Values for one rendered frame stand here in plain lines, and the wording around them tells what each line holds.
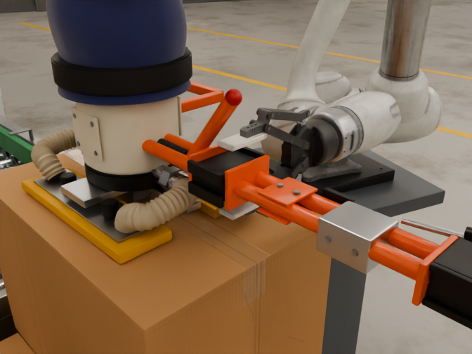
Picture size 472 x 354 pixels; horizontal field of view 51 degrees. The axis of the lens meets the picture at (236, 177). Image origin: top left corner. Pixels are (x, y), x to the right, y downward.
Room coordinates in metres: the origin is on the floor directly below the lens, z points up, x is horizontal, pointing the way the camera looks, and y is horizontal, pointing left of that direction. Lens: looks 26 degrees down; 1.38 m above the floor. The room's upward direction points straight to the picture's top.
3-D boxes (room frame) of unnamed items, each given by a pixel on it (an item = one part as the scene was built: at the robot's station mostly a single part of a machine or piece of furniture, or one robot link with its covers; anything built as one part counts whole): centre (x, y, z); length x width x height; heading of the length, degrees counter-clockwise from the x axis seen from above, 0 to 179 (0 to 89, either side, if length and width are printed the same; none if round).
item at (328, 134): (0.74, -0.11, 1.08); 0.09 x 0.07 x 0.08; 135
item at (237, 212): (0.64, -0.01, 1.02); 0.07 x 0.03 x 0.01; 135
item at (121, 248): (0.75, 0.25, 0.97); 0.34 x 0.10 x 0.05; 45
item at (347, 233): (0.48, -0.14, 1.07); 0.07 x 0.07 x 0.04; 45
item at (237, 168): (0.64, 0.01, 1.08); 0.10 x 0.08 x 0.06; 135
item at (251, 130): (0.66, -0.03, 1.15); 0.05 x 0.01 x 0.03; 135
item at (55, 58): (0.82, 0.18, 1.19); 0.23 x 0.23 x 0.04
